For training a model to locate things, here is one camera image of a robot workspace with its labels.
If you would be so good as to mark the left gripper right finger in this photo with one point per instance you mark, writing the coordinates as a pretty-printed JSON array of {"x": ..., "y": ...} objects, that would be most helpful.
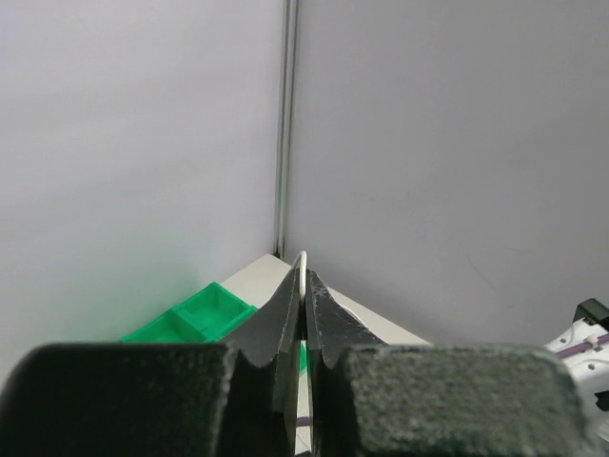
[{"x": 369, "y": 398}]

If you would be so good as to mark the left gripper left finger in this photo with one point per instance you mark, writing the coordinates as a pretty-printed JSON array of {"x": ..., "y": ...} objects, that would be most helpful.
[{"x": 236, "y": 397}]

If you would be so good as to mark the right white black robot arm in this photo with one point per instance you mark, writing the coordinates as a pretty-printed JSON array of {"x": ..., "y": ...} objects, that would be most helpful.
[{"x": 583, "y": 348}]

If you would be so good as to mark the green six-compartment bin tray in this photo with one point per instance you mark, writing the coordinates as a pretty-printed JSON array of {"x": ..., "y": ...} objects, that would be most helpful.
[{"x": 208, "y": 316}]

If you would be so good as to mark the right aluminium frame post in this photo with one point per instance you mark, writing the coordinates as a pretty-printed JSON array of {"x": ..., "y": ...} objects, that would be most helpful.
[{"x": 284, "y": 132}]

